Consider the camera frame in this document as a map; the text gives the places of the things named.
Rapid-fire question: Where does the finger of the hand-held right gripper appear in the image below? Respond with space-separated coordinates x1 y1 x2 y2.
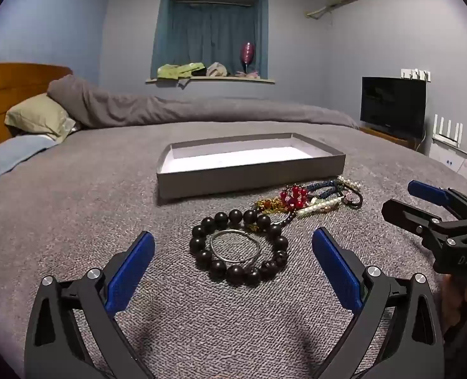
381 199 445 242
408 180 467 222

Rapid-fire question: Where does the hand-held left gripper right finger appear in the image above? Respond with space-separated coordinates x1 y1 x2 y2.
311 227 445 379

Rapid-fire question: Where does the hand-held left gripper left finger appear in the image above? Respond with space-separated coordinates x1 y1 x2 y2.
24 231 156 379

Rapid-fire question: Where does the black cord bracelet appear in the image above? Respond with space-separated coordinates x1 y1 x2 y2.
336 179 364 210

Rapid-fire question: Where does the white pearl bracelet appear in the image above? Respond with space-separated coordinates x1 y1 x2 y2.
297 179 361 218

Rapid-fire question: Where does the dark small bead string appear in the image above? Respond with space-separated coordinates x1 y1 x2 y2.
253 211 299 233

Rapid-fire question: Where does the blue bead bracelet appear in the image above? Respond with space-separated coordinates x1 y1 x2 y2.
306 179 342 202

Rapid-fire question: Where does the silver bangle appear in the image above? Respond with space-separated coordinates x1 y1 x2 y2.
209 229 263 264

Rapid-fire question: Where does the red bead bracelet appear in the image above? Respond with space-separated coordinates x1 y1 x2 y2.
279 185 310 211

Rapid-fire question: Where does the gold bead chain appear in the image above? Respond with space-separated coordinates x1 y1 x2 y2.
253 198 293 216

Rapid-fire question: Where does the black large bead bracelet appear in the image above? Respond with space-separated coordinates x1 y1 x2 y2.
189 209 290 287

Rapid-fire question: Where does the grey cardboard box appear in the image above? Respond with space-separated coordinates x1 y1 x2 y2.
156 132 346 206

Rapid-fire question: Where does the white box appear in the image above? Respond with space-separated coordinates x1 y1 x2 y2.
431 142 467 174

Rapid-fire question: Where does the white router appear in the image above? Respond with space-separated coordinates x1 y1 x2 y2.
432 114 465 145

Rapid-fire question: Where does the grey bedspread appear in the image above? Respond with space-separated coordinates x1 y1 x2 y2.
0 120 467 379

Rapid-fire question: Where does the wooden television stand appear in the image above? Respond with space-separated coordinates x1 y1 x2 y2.
358 126 423 153

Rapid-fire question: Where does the black television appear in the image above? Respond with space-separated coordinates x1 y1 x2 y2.
360 76 427 140

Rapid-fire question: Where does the grey duvet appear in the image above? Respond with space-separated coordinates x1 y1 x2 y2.
46 74 360 129

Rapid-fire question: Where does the blue pillow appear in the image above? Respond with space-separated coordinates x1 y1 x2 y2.
0 134 56 190

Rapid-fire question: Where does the green pillow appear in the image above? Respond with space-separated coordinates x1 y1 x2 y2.
4 94 76 143

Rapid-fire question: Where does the green cloth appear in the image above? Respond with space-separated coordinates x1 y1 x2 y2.
157 62 206 80

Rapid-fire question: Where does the beige pipe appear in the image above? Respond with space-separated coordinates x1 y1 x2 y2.
305 4 339 20

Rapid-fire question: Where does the window sill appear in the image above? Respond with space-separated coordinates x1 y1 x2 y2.
145 76 275 85

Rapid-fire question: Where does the beige cloth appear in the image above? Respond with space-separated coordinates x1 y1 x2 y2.
206 62 231 77

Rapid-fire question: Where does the pink goblet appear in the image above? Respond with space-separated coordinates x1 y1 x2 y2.
239 41 256 74

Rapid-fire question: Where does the wooden headboard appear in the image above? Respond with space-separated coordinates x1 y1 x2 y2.
0 62 73 154

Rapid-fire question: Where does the teal curtain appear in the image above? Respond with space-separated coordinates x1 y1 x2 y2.
151 0 269 80

